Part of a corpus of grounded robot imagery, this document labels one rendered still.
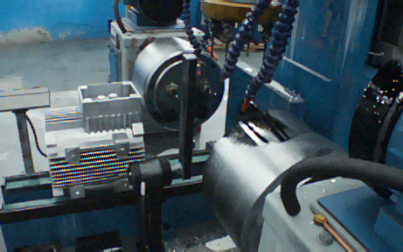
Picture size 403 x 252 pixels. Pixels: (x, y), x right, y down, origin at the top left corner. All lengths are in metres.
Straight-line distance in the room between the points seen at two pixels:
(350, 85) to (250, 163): 0.35
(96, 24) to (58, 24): 0.62
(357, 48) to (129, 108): 0.49
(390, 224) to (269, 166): 0.23
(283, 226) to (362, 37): 0.50
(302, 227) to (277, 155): 0.18
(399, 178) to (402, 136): 0.07
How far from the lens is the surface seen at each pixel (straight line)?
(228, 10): 0.78
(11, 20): 6.43
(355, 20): 0.84
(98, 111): 0.77
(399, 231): 0.42
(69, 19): 6.40
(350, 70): 0.86
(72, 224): 0.88
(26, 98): 1.06
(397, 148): 0.39
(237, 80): 1.02
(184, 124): 0.72
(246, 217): 0.58
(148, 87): 1.06
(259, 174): 0.58
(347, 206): 0.46
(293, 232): 0.44
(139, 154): 0.79
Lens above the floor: 1.43
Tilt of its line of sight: 25 degrees down
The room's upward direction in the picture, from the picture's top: 3 degrees clockwise
